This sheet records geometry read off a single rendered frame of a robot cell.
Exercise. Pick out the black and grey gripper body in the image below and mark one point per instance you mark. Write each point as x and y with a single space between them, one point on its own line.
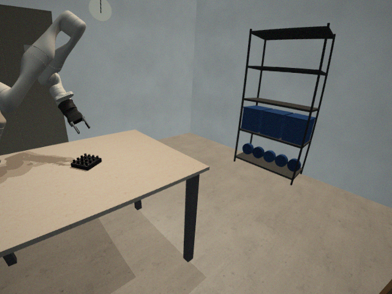
68 108

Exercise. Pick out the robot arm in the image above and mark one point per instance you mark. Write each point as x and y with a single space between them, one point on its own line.
41 60

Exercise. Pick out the black knob box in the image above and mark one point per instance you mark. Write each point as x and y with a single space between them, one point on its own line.
86 162

